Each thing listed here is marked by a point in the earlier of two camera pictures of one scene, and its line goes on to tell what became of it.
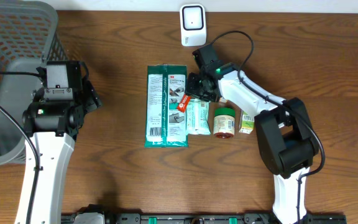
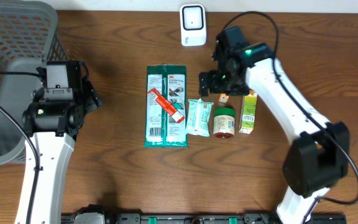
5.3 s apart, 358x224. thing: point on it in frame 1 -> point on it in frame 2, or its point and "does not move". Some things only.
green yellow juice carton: [247, 123] does not move
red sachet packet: [183, 102] -> [166, 106]
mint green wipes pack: [197, 117] does not move
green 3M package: [165, 126] does not move
